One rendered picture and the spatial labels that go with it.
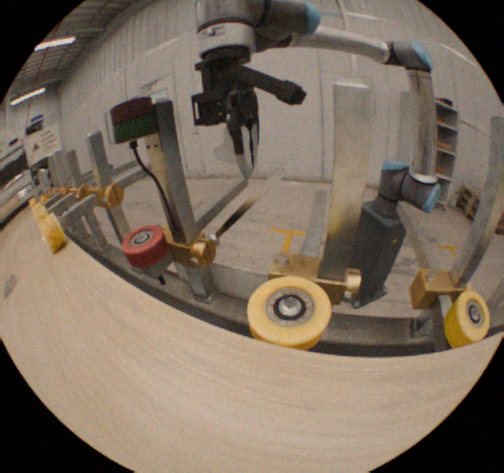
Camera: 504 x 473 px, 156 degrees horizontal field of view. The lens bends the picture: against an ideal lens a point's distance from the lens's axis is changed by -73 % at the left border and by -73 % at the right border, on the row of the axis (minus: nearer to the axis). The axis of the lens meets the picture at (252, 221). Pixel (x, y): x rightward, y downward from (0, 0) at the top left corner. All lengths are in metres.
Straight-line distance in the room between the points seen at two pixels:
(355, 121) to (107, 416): 0.35
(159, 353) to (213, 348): 0.05
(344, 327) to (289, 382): 0.28
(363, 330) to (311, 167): 2.76
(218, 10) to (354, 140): 0.26
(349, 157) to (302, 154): 2.79
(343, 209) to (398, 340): 0.33
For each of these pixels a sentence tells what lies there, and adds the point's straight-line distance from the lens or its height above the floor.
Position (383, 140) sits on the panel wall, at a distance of 3.08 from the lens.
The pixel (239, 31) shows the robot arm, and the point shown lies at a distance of 0.31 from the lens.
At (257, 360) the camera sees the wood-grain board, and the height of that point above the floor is 0.90.
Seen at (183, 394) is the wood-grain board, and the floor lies 0.90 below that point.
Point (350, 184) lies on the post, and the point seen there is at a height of 1.00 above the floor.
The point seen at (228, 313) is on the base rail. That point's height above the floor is 0.70.
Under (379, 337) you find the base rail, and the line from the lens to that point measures 0.44.
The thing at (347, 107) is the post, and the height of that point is 1.07.
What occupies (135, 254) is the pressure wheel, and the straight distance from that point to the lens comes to 0.32.
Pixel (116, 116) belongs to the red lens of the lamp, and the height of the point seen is 1.10.
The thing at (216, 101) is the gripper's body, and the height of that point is 1.09.
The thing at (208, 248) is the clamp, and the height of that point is 0.86.
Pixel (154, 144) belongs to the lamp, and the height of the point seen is 1.04.
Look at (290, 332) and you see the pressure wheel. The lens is 0.18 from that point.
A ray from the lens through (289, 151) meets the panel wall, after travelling 3.00.
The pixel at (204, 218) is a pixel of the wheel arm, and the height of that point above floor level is 0.85.
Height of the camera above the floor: 1.06
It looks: 31 degrees down
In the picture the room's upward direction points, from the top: 6 degrees counter-clockwise
